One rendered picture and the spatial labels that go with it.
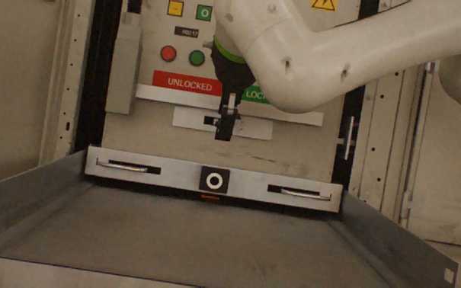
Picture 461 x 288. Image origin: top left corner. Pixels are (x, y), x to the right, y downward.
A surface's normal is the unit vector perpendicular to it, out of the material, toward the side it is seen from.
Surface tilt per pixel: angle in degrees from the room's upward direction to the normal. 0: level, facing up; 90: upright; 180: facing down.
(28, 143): 90
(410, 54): 117
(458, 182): 90
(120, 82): 90
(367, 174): 90
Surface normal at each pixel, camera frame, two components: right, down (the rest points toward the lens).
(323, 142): 0.03, 0.06
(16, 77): 0.95, 0.16
